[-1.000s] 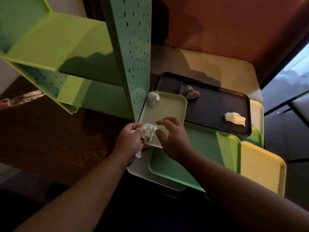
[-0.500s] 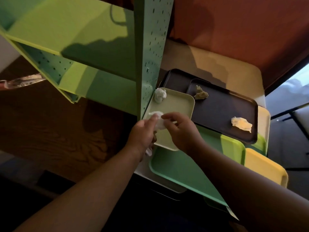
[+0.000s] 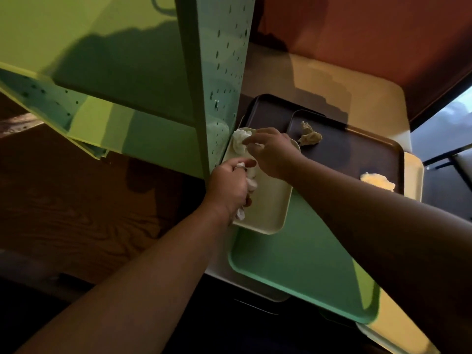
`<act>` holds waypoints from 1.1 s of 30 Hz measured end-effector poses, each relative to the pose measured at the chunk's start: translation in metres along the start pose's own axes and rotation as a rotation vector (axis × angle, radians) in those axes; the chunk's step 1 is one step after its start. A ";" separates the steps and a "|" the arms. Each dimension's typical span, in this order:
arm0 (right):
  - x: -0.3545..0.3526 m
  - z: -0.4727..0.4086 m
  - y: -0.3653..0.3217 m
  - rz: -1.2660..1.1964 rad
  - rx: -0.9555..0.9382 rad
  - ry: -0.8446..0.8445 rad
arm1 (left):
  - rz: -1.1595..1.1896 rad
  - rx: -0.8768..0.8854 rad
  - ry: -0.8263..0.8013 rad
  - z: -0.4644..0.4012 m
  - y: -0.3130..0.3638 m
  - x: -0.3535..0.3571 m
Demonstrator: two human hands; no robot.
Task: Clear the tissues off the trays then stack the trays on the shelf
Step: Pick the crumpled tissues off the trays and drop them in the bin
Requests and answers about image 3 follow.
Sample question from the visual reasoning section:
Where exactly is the person's right hand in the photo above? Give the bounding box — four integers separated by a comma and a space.
241, 127, 305, 180

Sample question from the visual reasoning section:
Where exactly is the person's left hand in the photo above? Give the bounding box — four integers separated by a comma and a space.
202, 158, 258, 225

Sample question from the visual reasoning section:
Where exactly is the small pale cream tray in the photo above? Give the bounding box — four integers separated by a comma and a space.
220, 127, 301, 236

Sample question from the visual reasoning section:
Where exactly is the green tray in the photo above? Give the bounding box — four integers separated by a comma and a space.
228, 191, 381, 325

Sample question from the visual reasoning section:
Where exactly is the green perforated metal shelf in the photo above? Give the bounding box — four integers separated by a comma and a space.
0, 0, 257, 179

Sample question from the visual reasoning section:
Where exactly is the pale yellow tray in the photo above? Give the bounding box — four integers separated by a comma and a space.
355, 287, 442, 354

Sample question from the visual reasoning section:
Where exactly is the person's left forearm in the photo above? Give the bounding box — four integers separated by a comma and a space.
16, 204, 236, 354

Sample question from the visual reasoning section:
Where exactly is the person's right forearm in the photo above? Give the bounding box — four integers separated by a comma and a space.
284, 154, 472, 354

